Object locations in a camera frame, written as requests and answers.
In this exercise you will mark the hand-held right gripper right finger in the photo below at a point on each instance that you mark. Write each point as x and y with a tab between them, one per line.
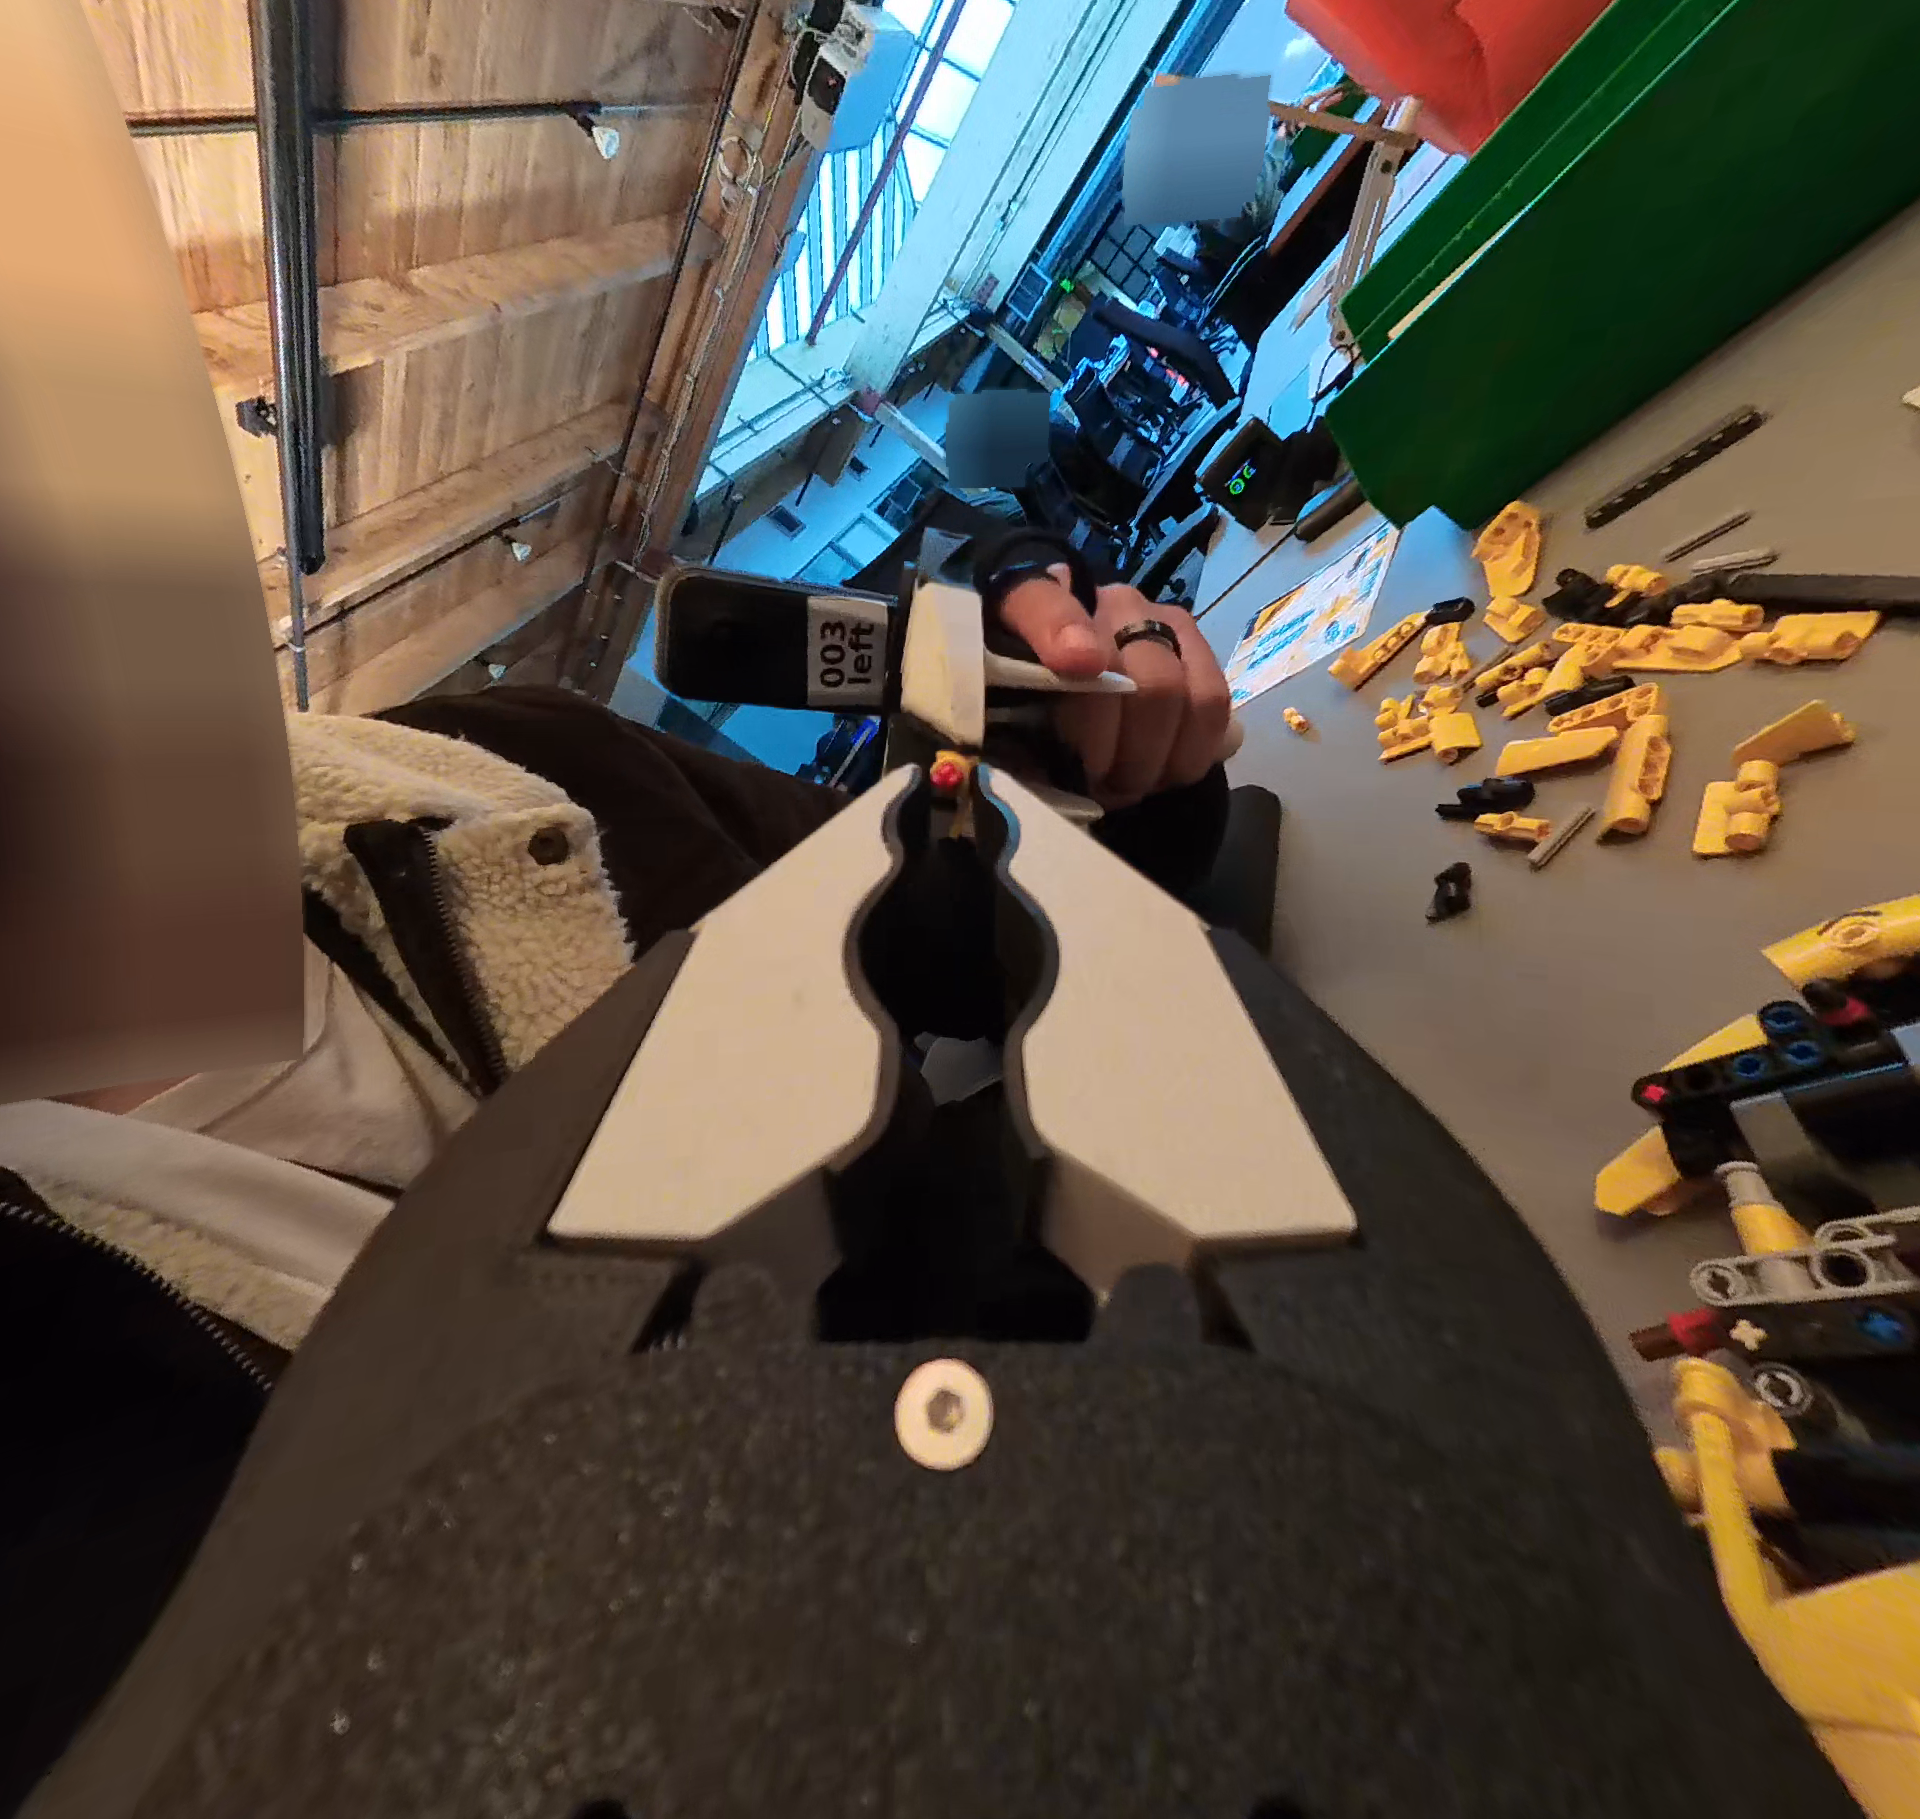
1186	1099

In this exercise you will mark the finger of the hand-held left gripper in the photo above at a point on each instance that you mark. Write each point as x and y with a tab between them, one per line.
952	635
959	711

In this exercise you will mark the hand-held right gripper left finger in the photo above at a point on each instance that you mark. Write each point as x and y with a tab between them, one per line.
719	1099

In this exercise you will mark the small yellow lego subassembly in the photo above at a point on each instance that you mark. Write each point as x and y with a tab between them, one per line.
962	787

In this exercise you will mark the yellow brick car model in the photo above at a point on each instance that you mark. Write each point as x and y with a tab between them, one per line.
1844	1668

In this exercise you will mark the person's left forearm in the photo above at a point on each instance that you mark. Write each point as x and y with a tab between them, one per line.
1200	858

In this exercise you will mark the person's left hand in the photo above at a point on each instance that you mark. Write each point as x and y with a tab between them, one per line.
1169	711

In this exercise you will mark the small black brick connector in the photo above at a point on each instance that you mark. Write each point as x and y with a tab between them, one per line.
1451	891

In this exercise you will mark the black device with green display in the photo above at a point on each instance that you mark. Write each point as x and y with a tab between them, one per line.
1253	476

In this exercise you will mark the yellow printed sticker sheet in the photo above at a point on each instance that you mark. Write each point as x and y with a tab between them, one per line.
1304	620

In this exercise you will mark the black cylinder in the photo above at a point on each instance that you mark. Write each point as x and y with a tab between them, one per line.
1327	509

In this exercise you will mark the slanted roof window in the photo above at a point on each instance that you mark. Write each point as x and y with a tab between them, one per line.
839	229

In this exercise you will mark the white document stand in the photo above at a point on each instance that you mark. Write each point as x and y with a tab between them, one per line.
1372	221

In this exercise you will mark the pile of yellow brick pieces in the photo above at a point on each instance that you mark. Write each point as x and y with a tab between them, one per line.
1607	650

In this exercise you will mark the metal ceiling pipe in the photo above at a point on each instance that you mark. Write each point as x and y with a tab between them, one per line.
283	198

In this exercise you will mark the green plastic bin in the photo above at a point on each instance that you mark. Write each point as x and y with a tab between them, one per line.
1576	274

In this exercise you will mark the dark grey holed beam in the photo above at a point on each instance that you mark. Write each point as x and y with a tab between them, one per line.
1673	468

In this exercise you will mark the orange plastic bin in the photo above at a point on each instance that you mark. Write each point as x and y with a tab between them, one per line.
1470	4

